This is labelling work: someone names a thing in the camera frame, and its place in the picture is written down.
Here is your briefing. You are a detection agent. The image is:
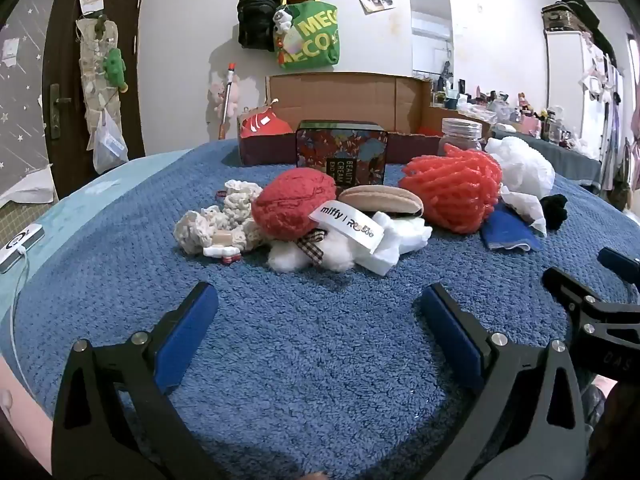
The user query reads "dark patterned tin box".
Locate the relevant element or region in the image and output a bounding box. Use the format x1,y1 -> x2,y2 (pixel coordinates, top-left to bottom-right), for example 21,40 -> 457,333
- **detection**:
295,120 -> 390,188

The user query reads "white translucent pouch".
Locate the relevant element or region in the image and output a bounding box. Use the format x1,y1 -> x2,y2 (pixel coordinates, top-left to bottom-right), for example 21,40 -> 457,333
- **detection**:
500,185 -> 548,237

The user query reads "cream lace scrunchie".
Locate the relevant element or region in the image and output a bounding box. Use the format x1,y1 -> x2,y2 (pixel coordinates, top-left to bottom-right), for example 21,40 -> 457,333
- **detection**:
174,180 -> 268,257

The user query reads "white wardrobe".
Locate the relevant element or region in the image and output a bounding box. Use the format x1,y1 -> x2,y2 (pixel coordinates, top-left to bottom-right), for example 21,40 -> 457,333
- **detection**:
544,30 -> 626,166

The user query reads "cardboard box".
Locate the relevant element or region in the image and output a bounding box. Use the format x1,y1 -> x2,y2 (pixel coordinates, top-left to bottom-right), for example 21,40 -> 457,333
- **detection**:
237,72 -> 493,167

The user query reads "patterned storage box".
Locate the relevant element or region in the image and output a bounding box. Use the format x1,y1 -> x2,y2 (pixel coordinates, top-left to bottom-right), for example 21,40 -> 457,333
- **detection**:
542,2 -> 583,32

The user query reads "pink plush toy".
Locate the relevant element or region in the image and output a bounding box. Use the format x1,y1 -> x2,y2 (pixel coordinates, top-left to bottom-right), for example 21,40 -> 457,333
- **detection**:
209,80 -> 240,113

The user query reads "small white rabbit hair clip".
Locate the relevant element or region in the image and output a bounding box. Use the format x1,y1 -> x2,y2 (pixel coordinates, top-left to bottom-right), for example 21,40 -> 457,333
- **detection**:
202,245 -> 243,264

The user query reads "row of cosmetics bottles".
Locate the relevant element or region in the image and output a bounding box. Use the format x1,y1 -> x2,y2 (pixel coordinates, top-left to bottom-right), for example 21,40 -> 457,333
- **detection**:
430,60 -> 583,146

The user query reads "metal door handle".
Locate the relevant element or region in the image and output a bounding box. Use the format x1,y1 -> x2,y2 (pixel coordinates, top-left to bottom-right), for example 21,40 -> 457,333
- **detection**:
48,84 -> 71,140

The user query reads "toy stick with orange tip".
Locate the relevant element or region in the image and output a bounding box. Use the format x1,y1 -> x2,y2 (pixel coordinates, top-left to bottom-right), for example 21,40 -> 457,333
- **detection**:
218,63 -> 236,140

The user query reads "white fluffy bunny toy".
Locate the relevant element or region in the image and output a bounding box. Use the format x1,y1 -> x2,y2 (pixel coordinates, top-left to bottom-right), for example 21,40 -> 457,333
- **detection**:
267,227 -> 358,273

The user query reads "green plush toy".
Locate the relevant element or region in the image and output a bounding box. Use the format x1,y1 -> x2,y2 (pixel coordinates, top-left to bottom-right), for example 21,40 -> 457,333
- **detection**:
102,47 -> 130,93

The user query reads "white mesh bath sponge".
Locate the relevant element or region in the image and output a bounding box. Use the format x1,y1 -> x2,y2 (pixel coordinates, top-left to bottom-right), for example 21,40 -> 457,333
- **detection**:
485,136 -> 556,196

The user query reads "red mesh bath sponge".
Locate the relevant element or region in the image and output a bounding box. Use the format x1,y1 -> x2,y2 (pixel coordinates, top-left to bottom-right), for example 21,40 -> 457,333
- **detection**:
399,144 -> 503,235

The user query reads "black backpack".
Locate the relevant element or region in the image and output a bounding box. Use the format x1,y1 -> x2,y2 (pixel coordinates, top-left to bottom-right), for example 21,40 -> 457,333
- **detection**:
236,0 -> 286,52

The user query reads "clear plastic bag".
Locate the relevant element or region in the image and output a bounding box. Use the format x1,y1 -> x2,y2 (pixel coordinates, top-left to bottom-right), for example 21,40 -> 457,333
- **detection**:
92,110 -> 130,175

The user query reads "blue textured blanket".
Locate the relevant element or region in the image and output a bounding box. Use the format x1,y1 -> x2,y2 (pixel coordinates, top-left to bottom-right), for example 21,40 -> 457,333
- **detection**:
0,137 -> 640,480

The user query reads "tan powder puff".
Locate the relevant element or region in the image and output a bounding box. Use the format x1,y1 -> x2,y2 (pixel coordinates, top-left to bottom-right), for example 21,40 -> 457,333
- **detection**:
340,185 -> 426,220

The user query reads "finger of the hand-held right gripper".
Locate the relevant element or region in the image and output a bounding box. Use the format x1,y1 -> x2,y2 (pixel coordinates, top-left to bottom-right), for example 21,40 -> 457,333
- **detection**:
597,246 -> 640,282
542,266 -> 640,347

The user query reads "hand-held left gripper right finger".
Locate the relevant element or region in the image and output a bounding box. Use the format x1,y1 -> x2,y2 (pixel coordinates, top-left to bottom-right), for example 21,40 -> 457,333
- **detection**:
420,282 -> 591,480

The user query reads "wall mirror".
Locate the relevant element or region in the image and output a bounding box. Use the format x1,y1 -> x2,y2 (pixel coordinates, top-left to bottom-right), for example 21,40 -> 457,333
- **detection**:
409,0 -> 453,81

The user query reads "red knitted pouch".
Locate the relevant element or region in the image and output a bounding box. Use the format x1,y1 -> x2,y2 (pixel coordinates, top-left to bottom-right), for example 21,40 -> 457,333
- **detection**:
251,167 -> 337,240

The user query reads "dark brown door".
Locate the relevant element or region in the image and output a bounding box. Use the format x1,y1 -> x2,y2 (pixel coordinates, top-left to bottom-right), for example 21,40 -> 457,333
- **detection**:
42,0 -> 148,203

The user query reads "red shopping bag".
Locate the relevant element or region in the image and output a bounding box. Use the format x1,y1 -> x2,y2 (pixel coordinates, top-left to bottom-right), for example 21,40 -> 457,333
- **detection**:
237,101 -> 294,138

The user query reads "white flat device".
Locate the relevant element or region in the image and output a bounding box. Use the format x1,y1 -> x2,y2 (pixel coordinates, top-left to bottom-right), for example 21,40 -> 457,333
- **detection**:
0,225 -> 45,273

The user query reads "beige hanging wall organizer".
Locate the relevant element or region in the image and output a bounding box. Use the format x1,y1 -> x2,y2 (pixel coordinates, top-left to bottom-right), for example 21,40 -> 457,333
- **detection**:
75,16 -> 130,161

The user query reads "blue towel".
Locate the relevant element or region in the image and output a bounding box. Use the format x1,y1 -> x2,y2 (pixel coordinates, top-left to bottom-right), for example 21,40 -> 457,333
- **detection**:
480,200 -> 543,252

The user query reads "light blue bed sheet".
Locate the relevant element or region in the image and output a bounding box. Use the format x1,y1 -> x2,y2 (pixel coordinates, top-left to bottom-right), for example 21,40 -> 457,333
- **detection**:
0,150 -> 191,321

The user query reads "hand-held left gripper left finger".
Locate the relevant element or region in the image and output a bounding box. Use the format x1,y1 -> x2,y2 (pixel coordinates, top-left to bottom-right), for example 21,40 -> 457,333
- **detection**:
51,281 -> 226,480

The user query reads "table with dark cloth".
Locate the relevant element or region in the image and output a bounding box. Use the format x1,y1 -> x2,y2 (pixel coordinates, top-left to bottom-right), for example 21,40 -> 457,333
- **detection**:
492,125 -> 603,193

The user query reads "glass jar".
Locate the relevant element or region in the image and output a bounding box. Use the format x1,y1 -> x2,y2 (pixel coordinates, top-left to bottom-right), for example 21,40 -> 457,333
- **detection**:
438,117 -> 485,157

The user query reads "panda plush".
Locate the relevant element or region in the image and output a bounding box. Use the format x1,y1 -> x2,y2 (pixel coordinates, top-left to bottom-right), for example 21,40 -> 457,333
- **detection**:
272,4 -> 296,36

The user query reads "white hanging garment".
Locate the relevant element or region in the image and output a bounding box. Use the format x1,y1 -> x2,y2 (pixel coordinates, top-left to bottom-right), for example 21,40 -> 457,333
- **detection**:
577,57 -> 626,106

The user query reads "green tote bag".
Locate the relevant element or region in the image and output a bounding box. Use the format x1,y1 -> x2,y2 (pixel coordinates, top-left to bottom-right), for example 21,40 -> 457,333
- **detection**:
274,0 -> 341,70

